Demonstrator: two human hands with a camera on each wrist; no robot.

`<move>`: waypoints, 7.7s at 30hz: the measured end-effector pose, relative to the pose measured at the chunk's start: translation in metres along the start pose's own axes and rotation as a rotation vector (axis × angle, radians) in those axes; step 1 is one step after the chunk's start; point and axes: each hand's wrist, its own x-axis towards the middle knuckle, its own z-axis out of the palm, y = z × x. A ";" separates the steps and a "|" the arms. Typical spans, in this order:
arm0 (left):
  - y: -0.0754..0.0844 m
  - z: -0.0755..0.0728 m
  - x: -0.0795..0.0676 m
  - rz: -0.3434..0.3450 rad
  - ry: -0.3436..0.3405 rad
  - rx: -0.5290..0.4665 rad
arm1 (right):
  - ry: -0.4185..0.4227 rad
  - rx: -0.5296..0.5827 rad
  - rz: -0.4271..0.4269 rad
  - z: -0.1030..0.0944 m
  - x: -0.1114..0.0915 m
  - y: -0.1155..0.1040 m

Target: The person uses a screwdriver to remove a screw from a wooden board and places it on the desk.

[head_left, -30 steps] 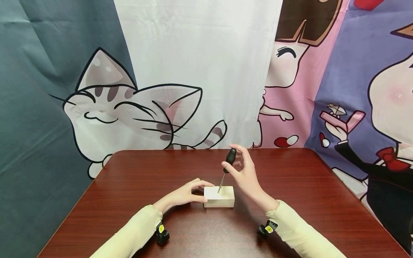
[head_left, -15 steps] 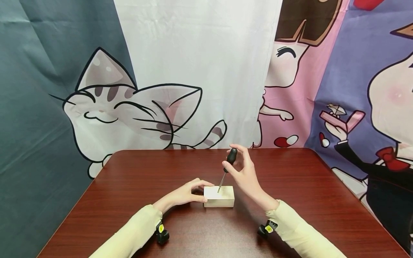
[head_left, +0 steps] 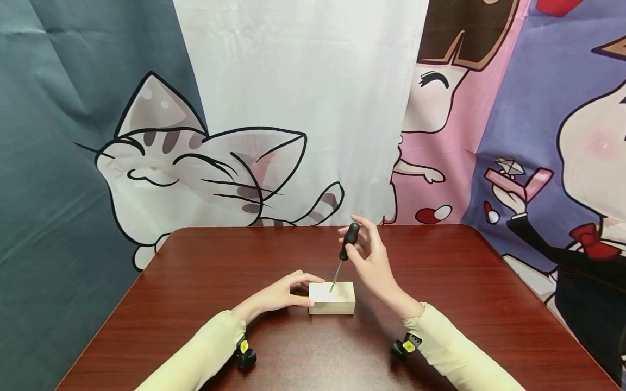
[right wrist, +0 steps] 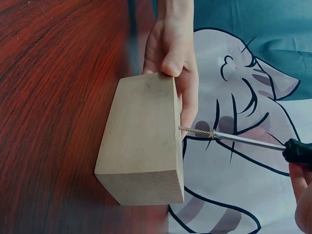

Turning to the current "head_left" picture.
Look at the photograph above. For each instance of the person's left hand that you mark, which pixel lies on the person's left hand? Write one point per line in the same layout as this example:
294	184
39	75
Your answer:
275	296

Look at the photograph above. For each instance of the person's right hand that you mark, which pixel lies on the person's right hand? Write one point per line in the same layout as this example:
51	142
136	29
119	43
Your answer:
379	274

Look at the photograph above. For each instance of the person's left index finger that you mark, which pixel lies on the person's left index finger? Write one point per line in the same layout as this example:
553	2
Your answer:
305	277

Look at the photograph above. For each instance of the person's right fingers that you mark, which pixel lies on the person's right fingers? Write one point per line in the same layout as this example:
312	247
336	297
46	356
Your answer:
348	239

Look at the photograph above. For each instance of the person's left thumb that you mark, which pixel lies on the person's left thumb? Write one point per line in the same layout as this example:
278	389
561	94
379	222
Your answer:
299	301

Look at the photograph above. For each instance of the person's right index finger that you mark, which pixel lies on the person's right index finger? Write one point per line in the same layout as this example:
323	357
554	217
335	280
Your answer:
368	228

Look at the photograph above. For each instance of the person's right thumb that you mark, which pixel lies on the person's right thumb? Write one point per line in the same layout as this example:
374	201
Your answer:
356	260

